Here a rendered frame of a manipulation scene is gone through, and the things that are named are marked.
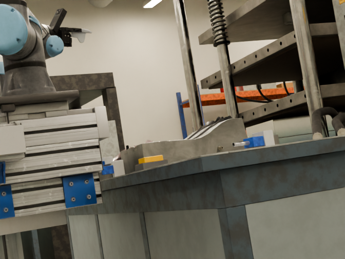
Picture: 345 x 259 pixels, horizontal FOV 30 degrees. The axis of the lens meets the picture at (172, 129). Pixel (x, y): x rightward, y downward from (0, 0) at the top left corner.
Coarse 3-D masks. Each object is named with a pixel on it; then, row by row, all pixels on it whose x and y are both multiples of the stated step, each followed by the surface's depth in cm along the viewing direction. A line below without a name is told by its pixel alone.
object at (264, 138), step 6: (258, 132) 184; (264, 132) 182; (270, 132) 183; (246, 138) 182; (252, 138) 180; (258, 138) 181; (264, 138) 182; (270, 138) 183; (234, 144) 179; (240, 144) 179; (246, 144) 180; (252, 144) 180; (258, 144) 180; (264, 144) 182; (270, 144) 182
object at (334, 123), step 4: (336, 120) 210; (332, 124) 211; (336, 124) 201; (340, 124) 198; (336, 128) 194; (340, 128) 188; (344, 128) 188; (336, 132) 192; (340, 132) 187; (344, 132) 187
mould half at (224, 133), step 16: (224, 128) 218; (240, 128) 220; (144, 144) 208; (160, 144) 210; (176, 144) 211; (192, 144) 213; (208, 144) 215; (224, 144) 217; (128, 160) 223; (176, 160) 211
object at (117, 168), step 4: (120, 160) 219; (112, 164) 219; (116, 164) 218; (120, 164) 218; (104, 168) 217; (108, 168) 218; (112, 168) 218; (116, 168) 218; (120, 168) 218; (100, 172) 219; (104, 172) 217; (108, 172) 218; (112, 172) 218; (116, 172) 218; (120, 172) 218; (124, 172) 218; (116, 176) 218
